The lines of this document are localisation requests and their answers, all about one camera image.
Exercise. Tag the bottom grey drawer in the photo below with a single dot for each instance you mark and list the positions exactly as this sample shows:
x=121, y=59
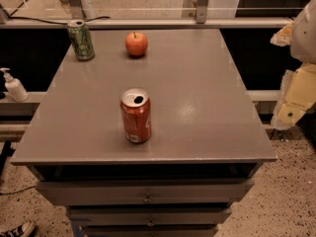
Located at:
x=155, y=231

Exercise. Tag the green soda can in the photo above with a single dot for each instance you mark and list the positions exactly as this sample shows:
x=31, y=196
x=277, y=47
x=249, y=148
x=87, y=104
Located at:
x=81, y=40

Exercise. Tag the black white sneaker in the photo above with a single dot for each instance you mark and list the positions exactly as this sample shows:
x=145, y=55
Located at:
x=23, y=230

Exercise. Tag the grey drawer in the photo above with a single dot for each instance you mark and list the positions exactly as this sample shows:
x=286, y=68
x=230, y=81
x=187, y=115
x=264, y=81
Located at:
x=144, y=192
x=197, y=214
x=155, y=231

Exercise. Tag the white pump bottle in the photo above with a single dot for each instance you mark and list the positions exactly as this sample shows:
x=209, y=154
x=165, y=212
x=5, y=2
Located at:
x=14, y=86

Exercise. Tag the middle grey drawer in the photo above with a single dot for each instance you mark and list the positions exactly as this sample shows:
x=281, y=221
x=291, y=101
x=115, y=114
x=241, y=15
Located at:
x=197, y=214

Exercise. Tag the red coke can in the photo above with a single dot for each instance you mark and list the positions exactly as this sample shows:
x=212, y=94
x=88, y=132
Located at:
x=135, y=109

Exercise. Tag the top grey drawer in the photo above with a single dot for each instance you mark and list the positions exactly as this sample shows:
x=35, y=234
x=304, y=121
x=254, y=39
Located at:
x=144, y=192

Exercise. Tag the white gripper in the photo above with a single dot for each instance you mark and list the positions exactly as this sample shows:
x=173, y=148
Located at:
x=305, y=37

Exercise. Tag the grey drawer cabinet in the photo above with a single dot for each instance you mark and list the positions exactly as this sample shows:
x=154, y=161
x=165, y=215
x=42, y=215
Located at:
x=159, y=146

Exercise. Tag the red apple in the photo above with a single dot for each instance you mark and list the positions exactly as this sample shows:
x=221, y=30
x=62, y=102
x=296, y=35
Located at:
x=136, y=43

